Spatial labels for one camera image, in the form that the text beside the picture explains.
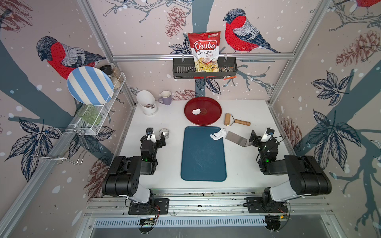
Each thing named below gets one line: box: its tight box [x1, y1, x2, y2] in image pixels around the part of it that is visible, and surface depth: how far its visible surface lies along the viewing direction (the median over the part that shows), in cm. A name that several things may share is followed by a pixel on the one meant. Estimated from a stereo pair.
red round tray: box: [184, 96, 223, 126], surface depth 117 cm
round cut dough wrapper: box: [191, 108, 201, 116], surface depth 117 cm
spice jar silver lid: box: [110, 62, 124, 90], surface depth 86 cm
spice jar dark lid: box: [99, 64, 114, 76], surface depth 81 cm
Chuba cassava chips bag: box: [187, 30, 221, 72], surface depth 83 cm
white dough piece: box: [209, 127, 227, 141], surface depth 103 cm
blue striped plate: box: [66, 65, 115, 107], surface depth 74 cm
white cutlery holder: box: [136, 89, 158, 116], surface depth 110 cm
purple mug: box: [158, 90, 172, 106], surface depth 119 cm
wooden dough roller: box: [224, 113, 252, 127], surface depth 109 cm
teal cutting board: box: [180, 125, 227, 182], surface depth 93 cm
